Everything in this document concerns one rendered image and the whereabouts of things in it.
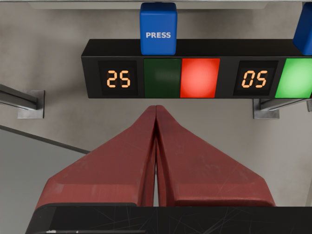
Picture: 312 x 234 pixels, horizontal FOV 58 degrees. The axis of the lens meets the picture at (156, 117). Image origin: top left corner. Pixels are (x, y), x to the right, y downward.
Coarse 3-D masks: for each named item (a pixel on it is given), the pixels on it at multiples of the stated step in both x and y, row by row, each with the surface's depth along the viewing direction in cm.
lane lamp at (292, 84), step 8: (288, 64) 22; (296, 64) 22; (304, 64) 22; (288, 72) 22; (296, 72) 22; (304, 72) 22; (280, 80) 23; (288, 80) 23; (296, 80) 23; (304, 80) 23; (280, 88) 23; (288, 88) 23; (296, 88) 23; (304, 88) 23; (280, 96) 24; (288, 96) 24; (296, 96) 24; (304, 96) 24
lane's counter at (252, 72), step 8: (240, 64) 22; (248, 64) 22; (256, 64) 22; (264, 64) 22; (272, 64) 22; (240, 72) 22; (248, 72) 22; (256, 72) 22; (264, 72) 22; (272, 72) 22; (240, 80) 23; (248, 80) 23; (256, 80) 23; (264, 80) 23; (272, 80) 23; (240, 88) 23; (248, 88) 23; (256, 88) 23; (264, 88) 23
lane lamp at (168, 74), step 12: (144, 60) 22; (156, 60) 22; (168, 60) 22; (180, 60) 22; (144, 72) 22; (156, 72) 22; (168, 72) 22; (144, 84) 23; (156, 84) 23; (168, 84) 23; (144, 96) 24; (156, 96) 24; (168, 96) 24
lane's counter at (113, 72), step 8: (104, 64) 22; (112, 64) 22; (120, 64) 22; (128, 64) 22; (104, 72) 22; (112, 72) 22; (120, 72) 22; (128, 72) 22; (136, 72) 22; (104, 80) 23; (112, 80) 23; (120, 80) 23; (128, 80) 23; (136, 80) 23; (104, 88) 23; (112, 88) 23; (120, 88) 23; (128, 88) 23; (136, 88) 23
